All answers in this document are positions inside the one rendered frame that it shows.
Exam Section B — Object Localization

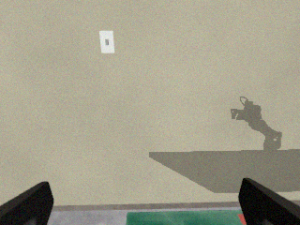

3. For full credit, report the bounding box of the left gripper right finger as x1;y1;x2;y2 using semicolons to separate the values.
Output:
238;178;300;225

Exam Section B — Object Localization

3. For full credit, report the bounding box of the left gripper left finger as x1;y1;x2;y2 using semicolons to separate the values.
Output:
0;181;54;225

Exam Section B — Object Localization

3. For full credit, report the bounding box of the green flat mat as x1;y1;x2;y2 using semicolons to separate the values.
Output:
126;210;247;225

